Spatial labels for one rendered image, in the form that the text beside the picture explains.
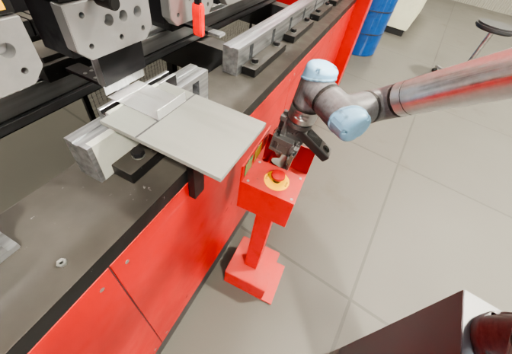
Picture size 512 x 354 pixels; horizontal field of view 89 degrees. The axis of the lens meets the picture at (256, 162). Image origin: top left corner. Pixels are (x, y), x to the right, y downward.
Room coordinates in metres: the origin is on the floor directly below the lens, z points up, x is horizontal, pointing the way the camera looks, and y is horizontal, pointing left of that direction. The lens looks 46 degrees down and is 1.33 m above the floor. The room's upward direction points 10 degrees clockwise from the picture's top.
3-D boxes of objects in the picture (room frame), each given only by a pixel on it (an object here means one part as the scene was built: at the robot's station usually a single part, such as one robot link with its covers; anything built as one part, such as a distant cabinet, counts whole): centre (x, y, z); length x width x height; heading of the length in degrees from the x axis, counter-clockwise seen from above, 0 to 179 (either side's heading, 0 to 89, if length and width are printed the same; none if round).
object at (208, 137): (0.40, 0.15, 1.00); 0.26 x 0.18 x 0.01; 71
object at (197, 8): (0.57, 0.18, 1.15); 0.04 x 0.02 x 0.10; 71
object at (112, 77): (0.44, 0.29, 1.07); 0.10 x 0.02 x 0.10; 161
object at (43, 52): (0.51, 0.43, 1.01); 0.26 x 0.12 x 0.05; 71
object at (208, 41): (1.13, 0.45, 0.81); 0.64 x 0.08 x 0.14; 71
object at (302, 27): (1.38, -0.09, 0.89); 0.30 x 0.05 x 0.03; 161
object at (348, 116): (0.50, -0.17, 1.02); 0.11 x 0.11 x 0.08; 34
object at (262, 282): (0.52, -0.10, 0.06); 0.25 x 0.20 x 0.12; 74
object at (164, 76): (0.47, 0.28, 0.99); 0.20 x 0.03 x 0.03; 161
